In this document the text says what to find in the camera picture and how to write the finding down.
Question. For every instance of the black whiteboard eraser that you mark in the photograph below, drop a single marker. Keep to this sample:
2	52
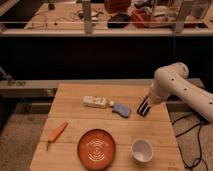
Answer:
144	107

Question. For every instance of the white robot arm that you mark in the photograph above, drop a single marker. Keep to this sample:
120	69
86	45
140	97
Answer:
171	80

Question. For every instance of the orange ceramic plate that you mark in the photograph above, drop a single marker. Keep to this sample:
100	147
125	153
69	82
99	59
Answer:
96	149

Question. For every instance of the white ceramic cup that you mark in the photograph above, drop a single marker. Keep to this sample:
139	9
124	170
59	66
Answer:
141	151

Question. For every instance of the black bowl on bench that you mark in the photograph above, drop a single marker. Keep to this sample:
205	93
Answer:
119	20

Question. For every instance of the orange container on bench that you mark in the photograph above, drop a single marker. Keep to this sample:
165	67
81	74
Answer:
140	18

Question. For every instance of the red box on bench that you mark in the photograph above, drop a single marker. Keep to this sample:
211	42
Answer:
113	6

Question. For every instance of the orange handled knife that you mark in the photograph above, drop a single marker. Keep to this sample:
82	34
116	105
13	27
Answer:
54	134

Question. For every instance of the metal post left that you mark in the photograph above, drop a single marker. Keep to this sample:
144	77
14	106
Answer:
86	6

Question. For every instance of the metal post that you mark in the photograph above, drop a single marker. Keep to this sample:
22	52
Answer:
184	11
86	6

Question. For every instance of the metal post right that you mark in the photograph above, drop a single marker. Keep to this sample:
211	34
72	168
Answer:
184	11

